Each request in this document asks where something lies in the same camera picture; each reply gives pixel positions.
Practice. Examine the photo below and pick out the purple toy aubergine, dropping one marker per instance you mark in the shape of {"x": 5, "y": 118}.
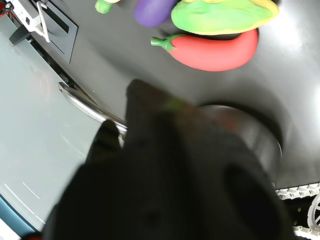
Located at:
{"x": 152, "y": 12}

